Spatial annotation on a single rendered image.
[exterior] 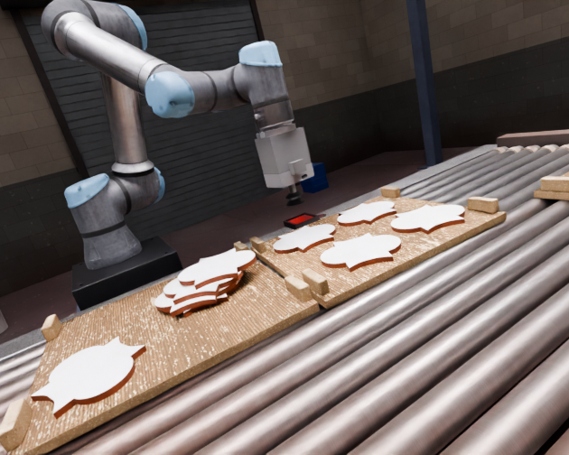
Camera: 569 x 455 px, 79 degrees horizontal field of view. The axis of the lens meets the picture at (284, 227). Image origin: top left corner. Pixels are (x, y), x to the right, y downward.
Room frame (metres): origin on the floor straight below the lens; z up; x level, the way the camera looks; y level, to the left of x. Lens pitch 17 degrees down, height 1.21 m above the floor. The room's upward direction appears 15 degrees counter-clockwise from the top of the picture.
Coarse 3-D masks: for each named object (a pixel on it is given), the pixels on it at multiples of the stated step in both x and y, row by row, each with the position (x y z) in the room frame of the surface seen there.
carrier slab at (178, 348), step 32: (160, 288) 0.68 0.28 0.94; (256, 288) 0.56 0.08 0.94; (96, 320) 0.60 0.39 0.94; (128, 320) 0.57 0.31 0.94; (160, 320) 0.54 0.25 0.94; (192, 320) 0.51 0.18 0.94; (224, 320) 0.48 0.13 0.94; (256, 320) 0.46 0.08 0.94; (288, 320) 0.44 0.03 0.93; (64, 352) 0.51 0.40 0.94; (160, 352) 0.44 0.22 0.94; (192, 352) 0.42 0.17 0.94; (224, 352) 0.40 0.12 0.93; (32, 384) 0.45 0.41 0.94; (128, 384) 0.39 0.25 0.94; (160, 384) 0.37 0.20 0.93; (32, 416) 0.37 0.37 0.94; (64, 416) 0.36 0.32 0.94; (96, 416) 0.34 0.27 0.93; (32, 448) 0.32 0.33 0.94
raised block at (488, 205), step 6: (468, 198) 0.66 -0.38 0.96; (474, 198) 0.65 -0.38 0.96; (480, 198) 0.64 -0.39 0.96; (486, 198) 0.64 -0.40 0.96; (468, 204) 0.66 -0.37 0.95; (474, 204) 0.65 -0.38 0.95; (480, 204) 0.63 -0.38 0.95; (486, 204) 0.62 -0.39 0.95; (492, 204) 0.61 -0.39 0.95; (498, 204) 0.61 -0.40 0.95; (480, 210) 0.63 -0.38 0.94; (486, 210) 0.62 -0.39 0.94; (492, 210) 0.61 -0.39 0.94; (498, 210) 0.61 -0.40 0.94
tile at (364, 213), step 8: (360, 208) 0.83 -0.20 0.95; (368, 208) 0.81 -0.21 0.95; (376, 208) 0.80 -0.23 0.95; (384, 208) 0.78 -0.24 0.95; (392, 208) 0.78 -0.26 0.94; (344, 216) 0.80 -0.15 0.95; (352, 216) 0.78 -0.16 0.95; (360, 216) 0.77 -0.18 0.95; (368, 216) 0.75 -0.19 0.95; (376, 216) 0.74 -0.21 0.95; (384, 216) 0.75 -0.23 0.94; (344, 224) 0.76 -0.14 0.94; (352, 224) 0.75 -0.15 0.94; (368, 224) 0.73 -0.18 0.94
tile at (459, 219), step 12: (396, 216) 0.71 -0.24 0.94; (408, 216) 0.69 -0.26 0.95; (420, 216) 0.67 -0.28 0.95; (432, 216) 0.65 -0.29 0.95; (444, 216) 0.64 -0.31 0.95; (456, 216) 0.62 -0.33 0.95; (396, 228) 0.64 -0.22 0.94; (408, 228) 0.62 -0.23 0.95; (420, 228) 0.62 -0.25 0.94; (432, 228) 0.60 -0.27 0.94
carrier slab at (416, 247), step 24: (336, 216) 0.85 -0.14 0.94; (480, 216) 0.61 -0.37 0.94; (504, 216) 0.60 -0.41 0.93; (336, 240) 0.68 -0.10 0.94; (408, 240) 0.59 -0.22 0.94; (432, 240) 0.57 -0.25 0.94; (456, 240) 0.56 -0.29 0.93; (288, 264) 0.63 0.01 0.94; (312, 264) 0.60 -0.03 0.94; (384, 264) 0.53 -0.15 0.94; (408, 264) 0.52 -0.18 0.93; (336, 288) 0.49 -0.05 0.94; (360, 288) 0.48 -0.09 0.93
